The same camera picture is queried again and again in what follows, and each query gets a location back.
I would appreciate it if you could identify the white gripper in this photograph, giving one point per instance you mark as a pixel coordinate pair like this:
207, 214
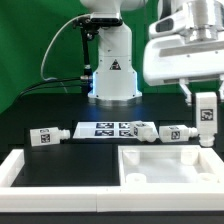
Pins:
169, 60

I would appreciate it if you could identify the white square tabletop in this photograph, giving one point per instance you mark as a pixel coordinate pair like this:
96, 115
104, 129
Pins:
169, 164

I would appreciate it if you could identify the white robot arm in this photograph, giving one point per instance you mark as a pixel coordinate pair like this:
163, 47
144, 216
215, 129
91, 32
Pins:
115, 79

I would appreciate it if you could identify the white marker sheet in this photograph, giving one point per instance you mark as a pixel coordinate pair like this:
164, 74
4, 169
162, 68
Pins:
99, 130

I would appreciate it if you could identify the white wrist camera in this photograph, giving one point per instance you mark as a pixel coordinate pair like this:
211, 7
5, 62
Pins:
167, 26

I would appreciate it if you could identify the white U-shaped obstacle wall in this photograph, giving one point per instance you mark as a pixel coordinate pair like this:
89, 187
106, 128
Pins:
130, 197

